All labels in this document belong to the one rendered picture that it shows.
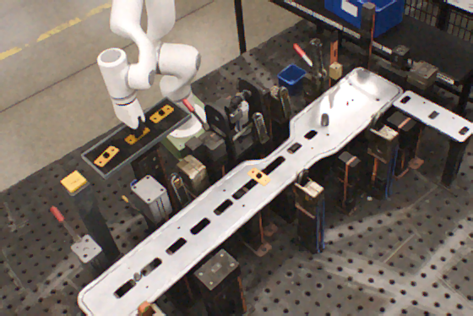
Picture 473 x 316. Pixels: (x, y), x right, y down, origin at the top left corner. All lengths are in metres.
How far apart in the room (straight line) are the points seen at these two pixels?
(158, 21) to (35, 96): 2.17
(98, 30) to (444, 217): 3.04
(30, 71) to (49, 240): 2.16
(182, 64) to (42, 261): 0.92
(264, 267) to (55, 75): 2.55
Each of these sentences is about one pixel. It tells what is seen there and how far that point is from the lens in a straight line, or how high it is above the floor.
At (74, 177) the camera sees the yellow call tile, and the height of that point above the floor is 1.16.
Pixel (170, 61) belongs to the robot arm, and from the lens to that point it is 2.17.
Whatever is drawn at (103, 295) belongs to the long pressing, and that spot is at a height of 1.00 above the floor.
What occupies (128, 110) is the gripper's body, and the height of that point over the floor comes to 1.32.
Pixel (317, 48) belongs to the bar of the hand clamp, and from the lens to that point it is 2.18.
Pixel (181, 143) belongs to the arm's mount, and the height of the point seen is 0.80.
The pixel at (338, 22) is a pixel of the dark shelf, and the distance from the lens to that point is 2.55.
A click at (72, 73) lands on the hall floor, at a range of 4.22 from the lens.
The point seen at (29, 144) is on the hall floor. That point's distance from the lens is 3.85.
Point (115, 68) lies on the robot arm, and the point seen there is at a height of 1.49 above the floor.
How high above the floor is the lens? 2.56
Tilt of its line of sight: 49 degrees down
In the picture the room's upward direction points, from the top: 9 degrees counter-clockwise
